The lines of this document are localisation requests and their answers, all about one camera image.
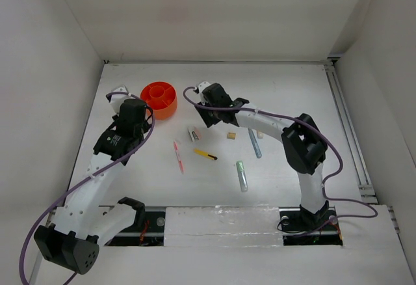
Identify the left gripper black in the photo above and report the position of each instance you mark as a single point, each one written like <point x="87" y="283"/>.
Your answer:
<point x="146" y="125"/>

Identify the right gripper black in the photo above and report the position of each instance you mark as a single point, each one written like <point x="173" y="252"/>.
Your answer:
<point x="208" y="120"/>

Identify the pink highlighter pen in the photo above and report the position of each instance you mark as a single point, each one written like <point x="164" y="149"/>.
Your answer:
<point x="179" y="160"/>

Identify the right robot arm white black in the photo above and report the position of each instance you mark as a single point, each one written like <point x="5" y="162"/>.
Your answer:
<point x="305" y="150"/>

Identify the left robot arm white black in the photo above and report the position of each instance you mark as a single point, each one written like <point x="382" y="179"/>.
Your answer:
<point x="79" y="228"/>

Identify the orange round divided container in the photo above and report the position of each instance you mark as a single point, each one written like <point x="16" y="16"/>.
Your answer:
<point x="161" y="97"/>

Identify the pink white mini stapler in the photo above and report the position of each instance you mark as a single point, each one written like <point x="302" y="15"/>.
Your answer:
<point x="194" y="133"/>

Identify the small tan eraser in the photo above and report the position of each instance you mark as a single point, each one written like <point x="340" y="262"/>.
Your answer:
<point x="231" y="135"/>

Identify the yellow utility knife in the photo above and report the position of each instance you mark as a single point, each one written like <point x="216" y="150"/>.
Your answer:
<point x="205" y="154"/>

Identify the yellow capped marker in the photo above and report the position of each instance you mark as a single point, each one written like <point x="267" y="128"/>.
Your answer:
<point x="260" y="134"/>

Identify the blue pen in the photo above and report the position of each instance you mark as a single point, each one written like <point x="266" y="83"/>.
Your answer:
<point x="254" y="144"/>

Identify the green capped marker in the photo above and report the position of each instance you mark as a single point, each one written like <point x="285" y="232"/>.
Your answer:
<point x="242" y="176"/>

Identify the white foam block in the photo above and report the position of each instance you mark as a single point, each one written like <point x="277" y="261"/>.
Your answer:
<point x="220" y="226"/>

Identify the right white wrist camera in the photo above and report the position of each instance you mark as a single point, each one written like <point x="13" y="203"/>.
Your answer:
<point x="200" y="87"/>

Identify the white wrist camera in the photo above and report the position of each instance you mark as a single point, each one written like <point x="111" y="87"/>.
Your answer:
<point x="200" y="87"/>
<point x="118" y="96"/>

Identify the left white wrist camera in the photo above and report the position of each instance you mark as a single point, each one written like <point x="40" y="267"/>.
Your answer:
<point x="118" y="96"/>

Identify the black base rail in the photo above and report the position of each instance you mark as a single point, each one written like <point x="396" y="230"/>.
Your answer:
<point x="150" y="234"/>

